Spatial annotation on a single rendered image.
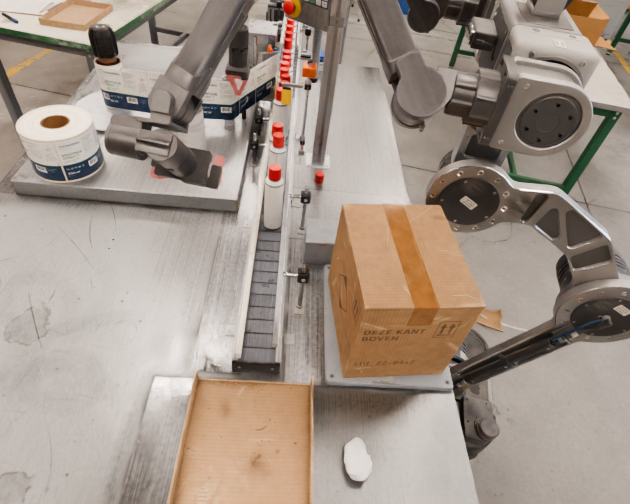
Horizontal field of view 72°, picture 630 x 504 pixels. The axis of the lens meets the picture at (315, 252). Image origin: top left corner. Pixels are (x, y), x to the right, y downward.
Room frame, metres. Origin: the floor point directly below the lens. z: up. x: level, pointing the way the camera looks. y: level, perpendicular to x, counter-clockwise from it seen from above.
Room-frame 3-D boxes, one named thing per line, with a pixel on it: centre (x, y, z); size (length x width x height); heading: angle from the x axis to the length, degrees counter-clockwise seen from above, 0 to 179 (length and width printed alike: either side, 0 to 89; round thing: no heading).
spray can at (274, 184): (0.93, 0.14, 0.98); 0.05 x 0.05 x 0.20
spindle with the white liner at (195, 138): (1.20, 0.45, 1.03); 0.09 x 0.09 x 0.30
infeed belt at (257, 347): (1.30, 0.18, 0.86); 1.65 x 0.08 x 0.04; 6
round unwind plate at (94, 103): (1.41, 0.80, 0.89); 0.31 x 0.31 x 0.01
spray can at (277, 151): (1.09, 0.15, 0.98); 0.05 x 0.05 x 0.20
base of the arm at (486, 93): (0.70, -0.22, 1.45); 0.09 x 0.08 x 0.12; 175
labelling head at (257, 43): (1.71, 0.32, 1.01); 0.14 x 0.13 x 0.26; 6
